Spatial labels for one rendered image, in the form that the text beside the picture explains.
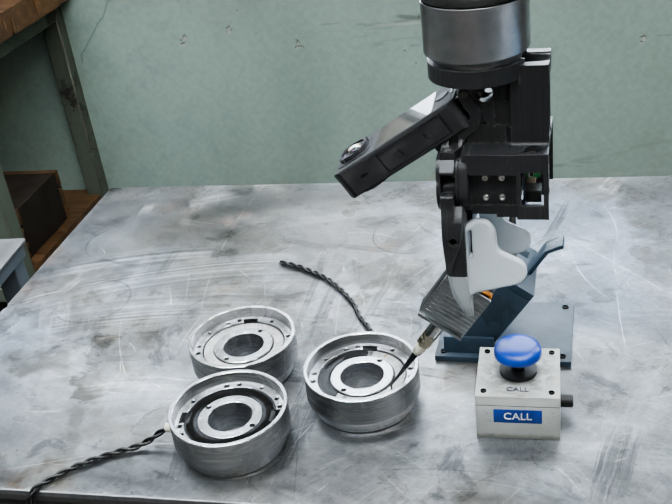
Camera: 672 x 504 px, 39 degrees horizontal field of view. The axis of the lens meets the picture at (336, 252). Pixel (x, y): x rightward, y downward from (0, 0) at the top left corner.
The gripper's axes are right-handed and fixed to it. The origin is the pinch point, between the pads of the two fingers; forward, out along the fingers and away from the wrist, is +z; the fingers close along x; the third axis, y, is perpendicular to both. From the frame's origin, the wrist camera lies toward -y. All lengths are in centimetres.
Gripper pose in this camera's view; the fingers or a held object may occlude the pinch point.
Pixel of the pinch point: (462, 291)
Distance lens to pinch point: 77.7
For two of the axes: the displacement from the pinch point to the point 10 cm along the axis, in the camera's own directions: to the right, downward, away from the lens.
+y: 9.6, 0.2, -2.6
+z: 1.2, 8.6, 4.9
